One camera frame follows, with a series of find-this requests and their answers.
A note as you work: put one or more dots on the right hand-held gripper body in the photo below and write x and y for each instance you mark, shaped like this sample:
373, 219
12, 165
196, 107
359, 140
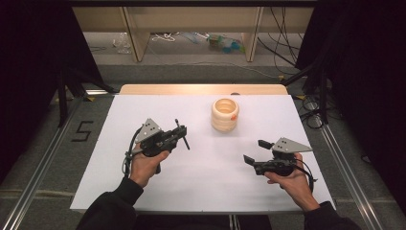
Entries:
281, 166

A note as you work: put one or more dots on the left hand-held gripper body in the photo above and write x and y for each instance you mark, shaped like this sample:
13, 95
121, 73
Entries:
153, 143

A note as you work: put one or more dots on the cream ringed pen holder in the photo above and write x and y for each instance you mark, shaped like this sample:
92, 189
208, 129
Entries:
225, 119

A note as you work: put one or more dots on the person's right hand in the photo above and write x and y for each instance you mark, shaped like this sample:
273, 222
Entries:
297, 187

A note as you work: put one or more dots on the person's left hand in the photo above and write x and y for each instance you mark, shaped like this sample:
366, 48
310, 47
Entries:
145, 169

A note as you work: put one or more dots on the white table sheet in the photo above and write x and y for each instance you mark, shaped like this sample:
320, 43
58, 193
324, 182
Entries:
207, 172

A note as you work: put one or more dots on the black stand legs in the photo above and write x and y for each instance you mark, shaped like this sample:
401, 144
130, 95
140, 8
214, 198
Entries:
324, 96
62, 102

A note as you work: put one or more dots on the clear plastic packaging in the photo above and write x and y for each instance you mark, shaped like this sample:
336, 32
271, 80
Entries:
123, 43

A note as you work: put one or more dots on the beige wooden bench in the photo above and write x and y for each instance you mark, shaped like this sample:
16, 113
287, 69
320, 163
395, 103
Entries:
191, 19

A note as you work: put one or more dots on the black curtain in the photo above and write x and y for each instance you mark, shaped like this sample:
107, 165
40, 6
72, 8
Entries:
367, 80
32, 64

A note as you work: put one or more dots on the aluminium floor rail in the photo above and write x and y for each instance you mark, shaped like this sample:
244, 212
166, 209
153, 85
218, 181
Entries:
35, 179
348, 169

